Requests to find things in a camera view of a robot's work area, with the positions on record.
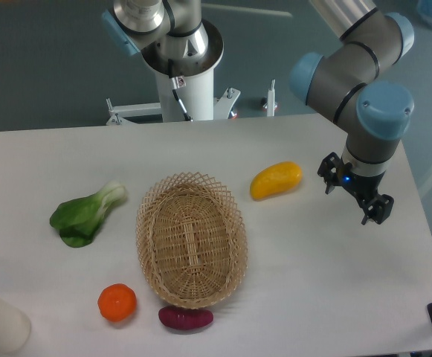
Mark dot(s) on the green bok choy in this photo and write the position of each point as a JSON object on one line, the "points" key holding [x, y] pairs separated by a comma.
{"points": [[79, 220]]}

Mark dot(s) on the woven wicker basket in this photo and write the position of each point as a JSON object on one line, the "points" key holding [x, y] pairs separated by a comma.
{"points": [[191, 240]]}

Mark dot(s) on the yellow mango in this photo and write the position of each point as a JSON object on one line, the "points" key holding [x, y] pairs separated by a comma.
{"points": [[276, 179]]}

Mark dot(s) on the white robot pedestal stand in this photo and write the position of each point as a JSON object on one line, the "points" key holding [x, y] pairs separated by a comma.
{"points": [[183, 69]]}

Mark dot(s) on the cream cylindrical container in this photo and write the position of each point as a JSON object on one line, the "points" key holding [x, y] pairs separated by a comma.
{"points": [[15, 327]]}

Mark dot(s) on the orange tangerine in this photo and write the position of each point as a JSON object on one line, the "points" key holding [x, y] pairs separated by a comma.
{"points": [[117, 302]]}

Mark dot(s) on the purple sweet potato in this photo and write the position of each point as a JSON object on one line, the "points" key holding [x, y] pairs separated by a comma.
{"points": [[181, 319]]}

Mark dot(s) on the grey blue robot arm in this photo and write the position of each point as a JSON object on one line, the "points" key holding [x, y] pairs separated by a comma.
{"points": [[344, 87]]}

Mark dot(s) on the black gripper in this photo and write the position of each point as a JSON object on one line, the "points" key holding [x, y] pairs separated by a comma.
{"points": [[364, 189]]}

